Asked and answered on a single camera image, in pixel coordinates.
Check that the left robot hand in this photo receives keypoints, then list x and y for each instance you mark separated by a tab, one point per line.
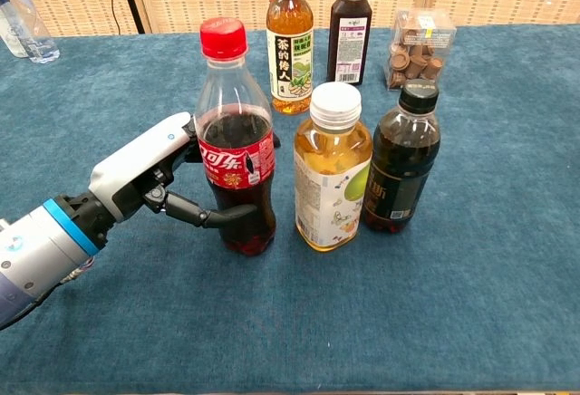
136	164

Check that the cola bottle with red label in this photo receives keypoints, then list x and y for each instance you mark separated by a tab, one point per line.
235	168

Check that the black-capped dark drink bottle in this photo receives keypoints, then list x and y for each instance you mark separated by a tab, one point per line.
403	164

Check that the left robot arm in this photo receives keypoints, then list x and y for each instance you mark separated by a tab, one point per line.
41	250

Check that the white-capped yellow juice bottle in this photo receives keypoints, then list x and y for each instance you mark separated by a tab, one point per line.
333	159

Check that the amber tea bottle black cap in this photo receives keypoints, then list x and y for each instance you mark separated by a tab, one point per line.
290	23

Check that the clear water bottle blue label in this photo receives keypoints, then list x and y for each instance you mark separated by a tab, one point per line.
34	35

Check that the clear plastic water bottle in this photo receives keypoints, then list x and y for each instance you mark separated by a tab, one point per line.
10	39

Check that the blue table cloth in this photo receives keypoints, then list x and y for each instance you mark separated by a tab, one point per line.
317	313

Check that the dark purple juice bottle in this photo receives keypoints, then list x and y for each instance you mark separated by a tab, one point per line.
349	28

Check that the clear box of brown cups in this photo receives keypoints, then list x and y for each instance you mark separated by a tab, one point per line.
419	57

